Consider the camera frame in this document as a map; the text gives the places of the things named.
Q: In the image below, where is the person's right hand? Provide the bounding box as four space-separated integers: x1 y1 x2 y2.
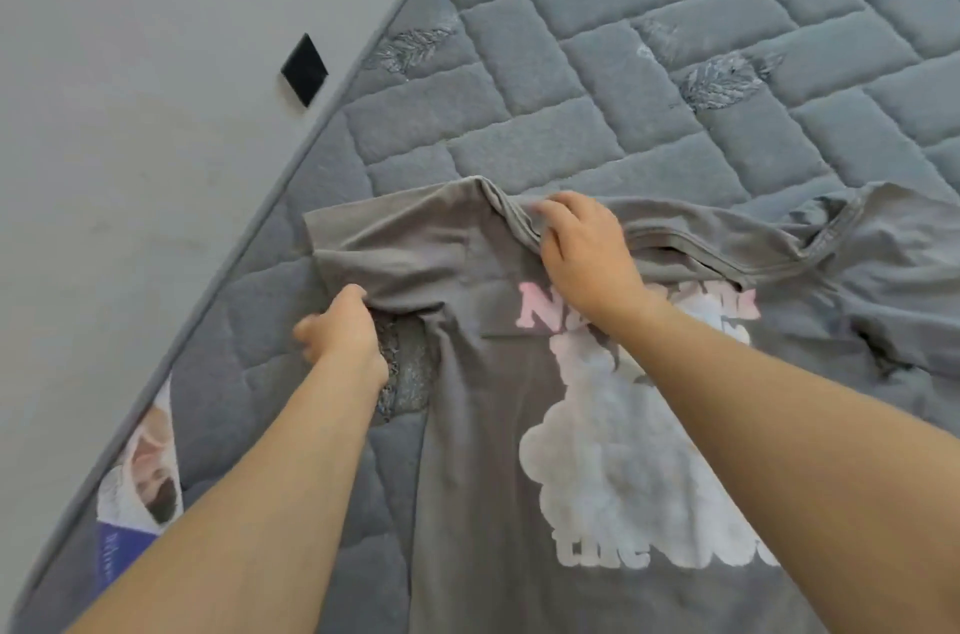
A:
528 191 654 335

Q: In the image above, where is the person's left hand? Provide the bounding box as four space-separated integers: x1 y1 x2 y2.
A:
292 282 392 391

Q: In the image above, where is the grey printed t-shirt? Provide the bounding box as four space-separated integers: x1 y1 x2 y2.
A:
300 176 960 634

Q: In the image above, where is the person's right forearm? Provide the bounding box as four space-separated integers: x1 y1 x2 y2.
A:
600 288 960 634

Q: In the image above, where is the person's left forearm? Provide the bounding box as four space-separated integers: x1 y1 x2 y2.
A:
67 356 392 634

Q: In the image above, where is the grey quilted mattress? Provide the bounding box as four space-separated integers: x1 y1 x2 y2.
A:
7 0 960 634

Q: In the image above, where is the black square patch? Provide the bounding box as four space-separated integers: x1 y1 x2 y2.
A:
280 33 330 109

